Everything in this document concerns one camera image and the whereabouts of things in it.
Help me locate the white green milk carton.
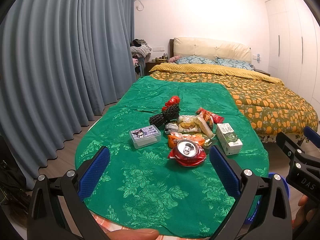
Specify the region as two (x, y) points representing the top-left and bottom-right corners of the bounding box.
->
(216, 123), (243, 155)

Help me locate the red snack wrapper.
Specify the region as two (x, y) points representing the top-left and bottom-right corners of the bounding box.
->
(196, 107), (224, 128)

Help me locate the long beige biscuit packet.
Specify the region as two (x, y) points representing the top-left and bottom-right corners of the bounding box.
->
(194, 115), (215, 139)

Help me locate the crushed red soda can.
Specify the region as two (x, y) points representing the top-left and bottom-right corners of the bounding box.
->
(168, 139), (207, 167)

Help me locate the clear Kuromi plastic box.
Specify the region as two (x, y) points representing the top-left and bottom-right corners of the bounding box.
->
(129, 125), (161, 149)

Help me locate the crushed orange Fanta can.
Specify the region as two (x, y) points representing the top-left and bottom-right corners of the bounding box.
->
(168, 132), (205, 148)

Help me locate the black foam fruit net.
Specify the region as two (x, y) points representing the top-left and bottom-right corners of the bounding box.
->
(149, 103), (180, 128)

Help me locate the red plastic wrapper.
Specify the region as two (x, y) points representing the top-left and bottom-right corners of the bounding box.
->
(162, 96), (180, 111)

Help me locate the cookie snack bag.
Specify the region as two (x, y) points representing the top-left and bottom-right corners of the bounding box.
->
(176, 115), (201, 133)

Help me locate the gold silver foil bag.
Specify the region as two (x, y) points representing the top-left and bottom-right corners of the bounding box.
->
(164, 123), (179, 134)

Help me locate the blue plastic trash basket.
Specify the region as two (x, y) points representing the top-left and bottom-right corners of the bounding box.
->
(244, 173), (291, 227)

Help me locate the person's right hand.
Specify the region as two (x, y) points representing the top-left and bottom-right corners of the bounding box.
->
(292, 195), (319, 229)

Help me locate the person's left hand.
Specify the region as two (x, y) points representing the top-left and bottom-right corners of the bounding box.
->
(107, 229), (159, 240)

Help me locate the bed with orange quilt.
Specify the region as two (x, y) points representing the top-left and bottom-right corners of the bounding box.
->
(149, 37), (319, 144)

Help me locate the pink striped cloth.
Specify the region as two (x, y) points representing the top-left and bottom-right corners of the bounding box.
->
(90, 211), (171, 240)

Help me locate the green floral tablecloth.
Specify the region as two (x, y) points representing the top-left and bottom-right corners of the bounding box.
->
(75, 76), (269, 238)

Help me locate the right blue patterned pillow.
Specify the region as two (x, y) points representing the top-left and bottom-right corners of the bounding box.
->
(216, 57), (254, 70)

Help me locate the blue patterned pillow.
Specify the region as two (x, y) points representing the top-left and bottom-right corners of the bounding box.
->
(175, 55), (217, 64)
(216, 57), (254, 70)

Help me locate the white wardrobe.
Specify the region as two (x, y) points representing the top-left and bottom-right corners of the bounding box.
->
(266, 0), (319, 111)

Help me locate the left blue patterned pillow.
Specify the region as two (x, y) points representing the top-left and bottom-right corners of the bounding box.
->
(175, 55), (217, 64)

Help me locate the beige padded headboard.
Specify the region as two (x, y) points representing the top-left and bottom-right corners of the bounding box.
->
(169, 37), (252, 63)

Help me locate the dark wooden nightstand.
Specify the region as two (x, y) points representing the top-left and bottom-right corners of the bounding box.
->
(145, 61), (167, 75)

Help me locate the blue-grey curtain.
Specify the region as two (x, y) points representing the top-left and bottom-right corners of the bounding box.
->
(1, 0), (136, 189)

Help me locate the pile of clothes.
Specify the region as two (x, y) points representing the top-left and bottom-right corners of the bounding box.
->
(130, 39), (152, 76)

